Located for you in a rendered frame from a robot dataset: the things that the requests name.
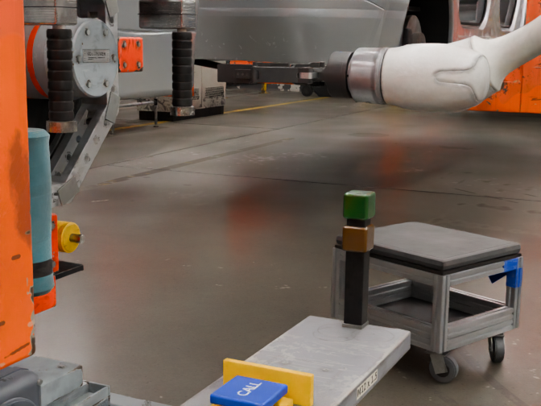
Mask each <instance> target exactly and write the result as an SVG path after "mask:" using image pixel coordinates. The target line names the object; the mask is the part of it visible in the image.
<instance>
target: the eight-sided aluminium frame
mask: <svg viewBox="0 0 541 406"><path fill-rule="evenodd" d="M77 1H78V2H79V6H80V11H81V19H100V20H101V21H103V22H104V23H105V24H106V25H107V26H108V27H109V29H110V30H111V31H112V33H113V35H114V38H115V41H116V44H117V47H118V12H119V9H118V4H117V0H77ZM119 102H120V97H119V96H118V70H117V74H116V77H115V79H114V82H113V84H112V86H111V87H110V89H109V90H108V92H107V93H105V94H104V95H103V96H101V97H83V98H82V103H81V107H80V109H79V110H78V112H77V114H76V116H75V118H74V119H73V120H76V121H77V132H72V133H66V134H65V136H64V137H63V139H62V141H61V143H60V145H59V146H58V148H57V150H56V152H55V154H54V156H53V157H52V159H51V161H50V163H51V174H52V207H56V206H64V205H65V204H68V203H71V202H72V200H73V198H74V197H75V195H76V194H77V193H78V192H79V191H80V190H79V187H80V186H81V183H82V181H83V179H84V178H85V175H86V173H87V172H88V170H89V168H90V166H91V164H92V162H93V160H94V158H95V157H96V155H97V153H98V151H99V149H100V147H101V145H102V143H103V141H104V140H105V137H106V136H107V134H108V132H109V129H110V127H111V126H112V125H113V124H114V123H115V121H116V117H117V115H118V112H119Z"/></svg>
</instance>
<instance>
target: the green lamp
mask: <svg viewBox="0 0 541 406"><path fill-rule="evenodd" d="M375 195H376V194H375V192H372V191H363V190H351V191H349V192H347V193H345V194H344V201H343V217H344V218H346V219H354V220H362V221H366V220H368V219H370V218H372V217H373V216H374V215H375Z"/></svg>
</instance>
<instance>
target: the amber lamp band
mask: <svg viewBox="0 0 541 406"><path fill-rule="evenodd" d="M373 248H374V224H370V225H368V226H366V227H360V226H347V225H345V226H343V230H342V250H343V251H351V252H358V253H366V252H367V251H370V250H371V249H373Z"/></svg>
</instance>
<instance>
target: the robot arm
mask: <svg viewBox="0 0 541 406"><path fill-rule="evenodd" d="M539 55H541V15H540V16H539V17H538V18H536V19H534V20H533V21H531V22H529V23H528V24H526V25H525V26H523V27H520V28H519V29H517V30H515V31H512V32H511V33H509V34H507V35H504V36H501V37H498V38H496V39H482V38H479V37H477V36H475V35H474V36H472V37H469V38H467V39H463V40H459V41H456V42H453V43H448V44H446V43H415V44H407V45H404V46H402V47H397V48H358V49H357V50H356V51H355V52H334V53H332V54H331V56H330V57H329V58H328V63H327V65H325V62H310V63H308V64H290V63H263V62H253V64H217V81H218V82H234V83H254V84H256V83H258V82H261V83H264V82H266V83H293V84H294V85H309V86H314V87H317V86H324V84H326V85H327V90H328V93H329V94H330V95H331V96H332V97H338V98H352V99H353V100H354V101H355V102H365V103H367V102H368V103H370V104H380V105H385V104H387V105H394V106H399V107H401V108H404V109H408V110H414V111H421V112H435V113H457V112H461V111H464V110H468V109H470V108H472V107H474V106H477V105H479V104H480V103H482V102H483V101H484V100H485V99H486V98H488V97H490V96H491V95H493V94H494V93H496V92H497V91H499V90H500V89H501V86H502V82H503V80H504V79H505V77H506V76H507V75H508V74H509V73H511V72H512V71H514V70H515V69H516V68H518V67H520V66H521V65H523V64H525V63H526V62H528V61H530V60H532V59H534V58H535V57H537V56H539ZM290 66H291V67H290Z"/></svg>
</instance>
